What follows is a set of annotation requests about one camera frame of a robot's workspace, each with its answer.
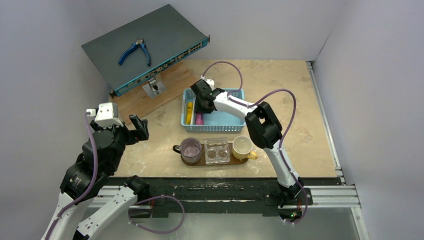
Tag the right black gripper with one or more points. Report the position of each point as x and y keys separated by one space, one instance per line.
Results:
x=202 y=100

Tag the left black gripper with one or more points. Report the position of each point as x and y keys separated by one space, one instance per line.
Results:
x=141 y=132

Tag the light blue plastic basket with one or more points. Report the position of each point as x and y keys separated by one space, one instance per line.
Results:
x=215 y=122

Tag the purple translucent cup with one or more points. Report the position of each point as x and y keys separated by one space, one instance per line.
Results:
x=189 y=149

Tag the clear glass toothbrush holder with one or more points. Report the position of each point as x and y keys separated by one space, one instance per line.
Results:
x=216 y=151

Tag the yellow mug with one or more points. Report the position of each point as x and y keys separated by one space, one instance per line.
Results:
x=242 y=148

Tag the dark wooden oval tray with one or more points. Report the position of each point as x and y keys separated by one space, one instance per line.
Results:
x=203 y=162

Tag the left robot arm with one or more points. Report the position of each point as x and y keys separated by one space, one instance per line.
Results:
x=99 y=160

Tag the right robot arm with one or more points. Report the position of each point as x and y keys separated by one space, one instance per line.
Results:
x=264 y=129

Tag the yellow toothpaste tube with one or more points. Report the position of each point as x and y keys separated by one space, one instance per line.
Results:
x=189 y=112

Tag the wooden base board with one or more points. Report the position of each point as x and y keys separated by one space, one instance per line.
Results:
x=137 y=101

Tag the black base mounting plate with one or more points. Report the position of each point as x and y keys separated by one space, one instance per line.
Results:
x=213 y=195

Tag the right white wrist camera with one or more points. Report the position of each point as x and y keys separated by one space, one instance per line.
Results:
x=210 y=82

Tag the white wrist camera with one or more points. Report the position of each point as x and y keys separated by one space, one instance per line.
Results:
x=210 y=82
x=107 y=115

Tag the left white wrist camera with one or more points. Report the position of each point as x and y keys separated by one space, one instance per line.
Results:
x=107 y=115

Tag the metal stand bracket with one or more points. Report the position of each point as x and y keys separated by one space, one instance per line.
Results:
x=154 y=86

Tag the grey network switch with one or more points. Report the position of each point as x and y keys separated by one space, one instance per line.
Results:
x=133 y=53

